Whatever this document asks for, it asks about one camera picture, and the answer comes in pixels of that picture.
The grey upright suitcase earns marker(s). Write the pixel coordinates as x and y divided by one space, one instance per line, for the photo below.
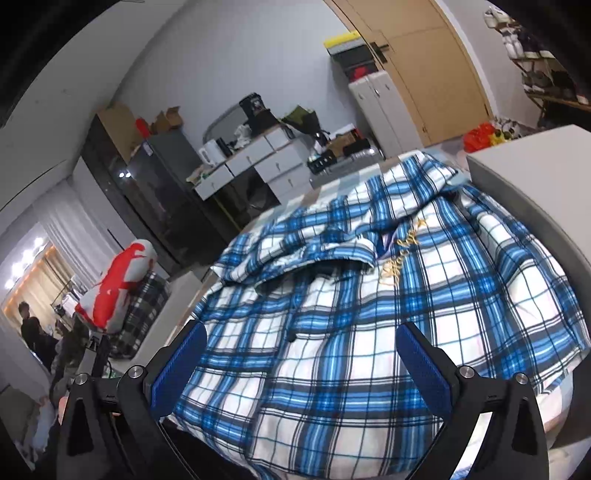
385 115

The black chair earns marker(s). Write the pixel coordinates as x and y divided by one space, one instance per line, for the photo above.
251 194

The black red shoe box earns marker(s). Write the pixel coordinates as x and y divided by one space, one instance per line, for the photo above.
362 73

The white crumpled cloth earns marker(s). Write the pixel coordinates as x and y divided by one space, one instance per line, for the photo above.
242 134

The orange plastic bag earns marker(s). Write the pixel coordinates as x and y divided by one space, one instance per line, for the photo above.
477 137

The dark glass wardrobe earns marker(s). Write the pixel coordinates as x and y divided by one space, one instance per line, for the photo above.
106 175

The white curtain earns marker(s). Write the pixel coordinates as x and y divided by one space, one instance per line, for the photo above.
78 230

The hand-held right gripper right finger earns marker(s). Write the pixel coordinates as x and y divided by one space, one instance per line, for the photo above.
425 371

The yellow lid shoe box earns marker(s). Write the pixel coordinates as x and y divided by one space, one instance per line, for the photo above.
341 40

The black bottle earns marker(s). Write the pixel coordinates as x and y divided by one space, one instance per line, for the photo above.
222 147

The dark wrapped bouquet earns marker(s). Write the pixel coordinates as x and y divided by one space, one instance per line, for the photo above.
300 121

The black oblong box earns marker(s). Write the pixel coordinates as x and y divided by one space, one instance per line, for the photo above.
358 147

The blue plaid shirt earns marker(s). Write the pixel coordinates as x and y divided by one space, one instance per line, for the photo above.
346 369

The wooden door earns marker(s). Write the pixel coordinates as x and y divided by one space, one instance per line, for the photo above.
438 69

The wooden shoe rack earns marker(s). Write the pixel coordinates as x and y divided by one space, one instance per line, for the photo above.
554 99

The red packet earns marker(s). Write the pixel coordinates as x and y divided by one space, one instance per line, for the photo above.
143 127

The dark grey fridge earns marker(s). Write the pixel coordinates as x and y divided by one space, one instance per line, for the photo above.
175 184

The black printed bucket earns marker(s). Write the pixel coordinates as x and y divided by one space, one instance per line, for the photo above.
251 104

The white plastic bag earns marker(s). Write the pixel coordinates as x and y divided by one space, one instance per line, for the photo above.
39 429

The tall cardboard box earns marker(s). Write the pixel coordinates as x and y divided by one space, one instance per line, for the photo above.
121 131

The black white plaid blanket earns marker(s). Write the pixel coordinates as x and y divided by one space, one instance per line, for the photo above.
143 309

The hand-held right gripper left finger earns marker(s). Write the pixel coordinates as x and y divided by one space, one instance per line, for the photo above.
178 367

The open cardboard box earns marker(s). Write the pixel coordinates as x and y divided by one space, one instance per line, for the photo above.
166 121

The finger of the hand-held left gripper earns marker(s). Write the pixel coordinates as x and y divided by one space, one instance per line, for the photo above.
100 357

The white red printed pillow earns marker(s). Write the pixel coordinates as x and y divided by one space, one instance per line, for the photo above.
115 286

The silver ribbed suitcase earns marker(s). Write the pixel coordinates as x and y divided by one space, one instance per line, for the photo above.
355 168

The white desk with drawers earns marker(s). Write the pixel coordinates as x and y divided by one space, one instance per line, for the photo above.
263 161

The white electric kettle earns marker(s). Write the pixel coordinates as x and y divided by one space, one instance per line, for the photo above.
209 152

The yellow toy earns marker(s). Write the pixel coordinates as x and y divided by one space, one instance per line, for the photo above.
497 137

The white low table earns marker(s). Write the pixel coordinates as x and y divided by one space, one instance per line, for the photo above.
521 152

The small brown cardboard box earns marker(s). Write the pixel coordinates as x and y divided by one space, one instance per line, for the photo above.
339 143

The grey arched mirror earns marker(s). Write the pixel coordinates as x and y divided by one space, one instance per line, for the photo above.
221 122

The black open crate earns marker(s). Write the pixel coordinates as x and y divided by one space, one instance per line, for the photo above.
321 164

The black round box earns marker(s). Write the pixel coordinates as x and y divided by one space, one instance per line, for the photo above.
263 122

